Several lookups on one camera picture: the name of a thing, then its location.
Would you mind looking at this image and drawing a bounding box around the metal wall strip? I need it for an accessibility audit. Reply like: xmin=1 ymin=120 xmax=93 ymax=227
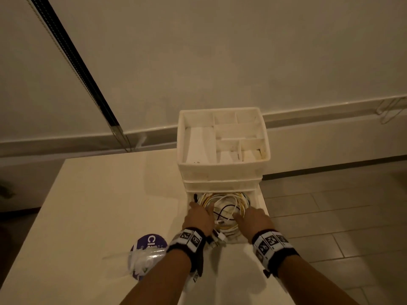
xmin=27 ymin=0 xmax=133 ymax=153

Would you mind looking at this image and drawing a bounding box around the black wristband with markers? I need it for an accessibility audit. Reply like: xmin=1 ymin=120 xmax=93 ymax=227
xmin=251 ymin=229 xmax=300 ymax=278
xmin=166 ymin=227 xmax=207 ymax=277

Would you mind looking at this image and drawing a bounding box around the person's left hand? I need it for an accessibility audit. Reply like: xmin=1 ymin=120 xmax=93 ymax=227
xmin=181 ymin=201 xmax=215 ymax=237

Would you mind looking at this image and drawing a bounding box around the black right wristband with markers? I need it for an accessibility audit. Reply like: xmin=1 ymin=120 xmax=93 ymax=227
xmin=251 ymin=229 xmax=300 ymax=278

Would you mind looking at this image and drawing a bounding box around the white plastic drawer organizer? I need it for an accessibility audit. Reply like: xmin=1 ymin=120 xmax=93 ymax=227
xmin=177 ymin=107 xmax=271 ymax=193

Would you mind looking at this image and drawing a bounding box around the person's right forearm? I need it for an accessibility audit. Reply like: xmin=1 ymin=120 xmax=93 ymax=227
xmin=276 ymin=254 xmax=360 ymax=305

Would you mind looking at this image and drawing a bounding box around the round purple label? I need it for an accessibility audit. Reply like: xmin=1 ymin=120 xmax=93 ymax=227
xmin=128 ymin=233 xmax=168 ymax=281

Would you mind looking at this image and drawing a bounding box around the yellow cable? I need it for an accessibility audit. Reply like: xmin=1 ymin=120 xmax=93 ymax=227
xmin=203 ymin=193 xmax=250 ymax=232
xmin=198 ymin=193 xmax=248 ymax=231

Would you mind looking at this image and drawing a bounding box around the person's right hand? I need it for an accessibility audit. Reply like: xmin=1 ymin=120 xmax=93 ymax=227
xmin=232 ymin=206 xmax=276 ymax=244

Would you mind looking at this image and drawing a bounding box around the black left wristband with markers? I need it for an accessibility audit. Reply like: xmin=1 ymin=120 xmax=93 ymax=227
xmin=166 ymin=227 xmax=207 ymax=277

